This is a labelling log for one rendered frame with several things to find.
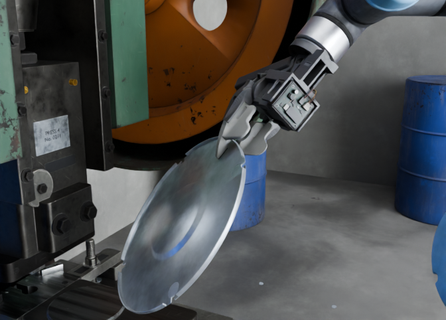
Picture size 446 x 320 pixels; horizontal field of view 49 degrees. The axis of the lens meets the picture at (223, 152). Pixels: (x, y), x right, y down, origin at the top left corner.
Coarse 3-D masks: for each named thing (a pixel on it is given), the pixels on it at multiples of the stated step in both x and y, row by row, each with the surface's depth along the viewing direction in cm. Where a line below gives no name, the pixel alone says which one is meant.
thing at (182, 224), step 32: (192, 160) 82; (224, 160) 73; (160, 192) 85; (192, 192) 74; (224, 192) 68; (160, 224) 77; (192, 224) 69; (224, 224) 63; (128, 256) 81; (160, 256) 71; (192, 256) 65; (128, 288) 74; (160, 288) 67
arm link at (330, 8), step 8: (328, 0) 75; (336, 0) 73; (320, 8) 75; (328, 8) 73; (336, 8) 73; (320, 16) 73; (328, 16) 73; (336, 16) 72; (344, 16) 72; (336, 24) 72; (344, 24) 72; (352, 24) 73; (344, 32) 72; (352, 32) 73; (360, 32) 75; (352, 40) 74
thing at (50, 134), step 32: (32, 64) 74; (64, 64) 76; (32, 96) 71; (64, 96) 77; (32, 128) 72; (64, 128) 78; (32, 160) 72; (64, 160) 78; (64, 192) 77; (0, 224) 74; (32, 224) 74; (64, 224) 74
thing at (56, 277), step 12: (36, 276) 91; (48, 276) 91; (60, 276) 91; (72, 276) 91; (12, 288) 87; (24, 288) 88; (36, 288) 88; (48, 288) 87; (60, 288) 87; (12, 300) 83; (24, 300) 83; (36, 300) 83; (0, 312) 80; (12, 312) 80; (24, 312) 80
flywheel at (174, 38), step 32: (160, 0) 102; (192, 0) 103; (256, 0) 94; (288, 0) 88; (160, 32) 105; (192, 32) 102; (224, 32) 99; (256, 32) 92; (288, 32) 91; (160, 64) 107; (192, 64) 103; (224, 64) 100; (256, 64) 94; (160, 96) 109; (192, 96) 105; (224, 96) 98; (128, 128) 110; (160, 128) 106; (192, 128) 103
